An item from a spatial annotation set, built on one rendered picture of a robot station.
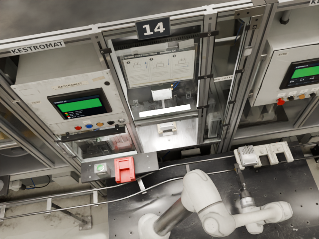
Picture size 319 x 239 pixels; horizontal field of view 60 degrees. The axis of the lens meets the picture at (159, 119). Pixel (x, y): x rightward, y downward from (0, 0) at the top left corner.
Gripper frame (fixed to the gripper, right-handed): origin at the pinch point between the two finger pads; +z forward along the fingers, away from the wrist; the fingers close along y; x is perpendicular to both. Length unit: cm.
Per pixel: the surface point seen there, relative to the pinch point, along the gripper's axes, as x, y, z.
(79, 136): 91, 49, 17
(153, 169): 56, 3, 8
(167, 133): 42, 4, 33
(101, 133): 79, 49, 17
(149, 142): 56, 3, 28
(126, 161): 73, 7, 14
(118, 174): 79, 9, 6
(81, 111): 83, 72, 17
